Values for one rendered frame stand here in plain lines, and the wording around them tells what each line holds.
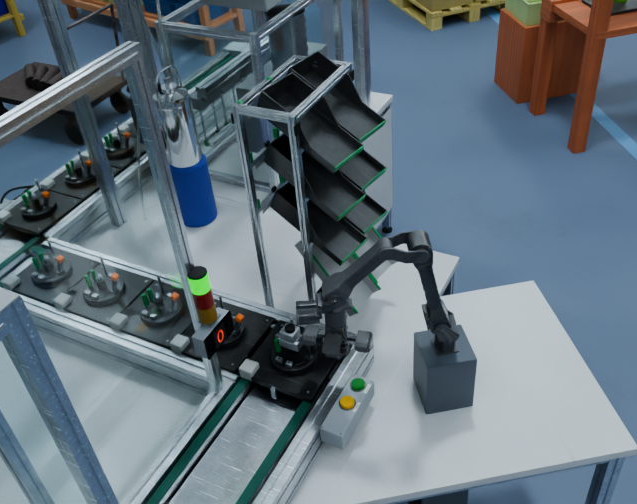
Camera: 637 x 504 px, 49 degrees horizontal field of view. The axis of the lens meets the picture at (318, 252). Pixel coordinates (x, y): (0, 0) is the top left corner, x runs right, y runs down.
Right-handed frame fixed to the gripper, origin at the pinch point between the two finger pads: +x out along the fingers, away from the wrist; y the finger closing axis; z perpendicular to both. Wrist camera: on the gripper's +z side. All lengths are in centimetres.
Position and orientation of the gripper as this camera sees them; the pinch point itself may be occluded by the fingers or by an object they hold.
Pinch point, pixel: (338, 350)
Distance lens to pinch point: 193.4
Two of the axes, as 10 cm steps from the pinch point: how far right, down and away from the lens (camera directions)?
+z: -2.5, 6.2, -7.4
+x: 0.8, 7.8, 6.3
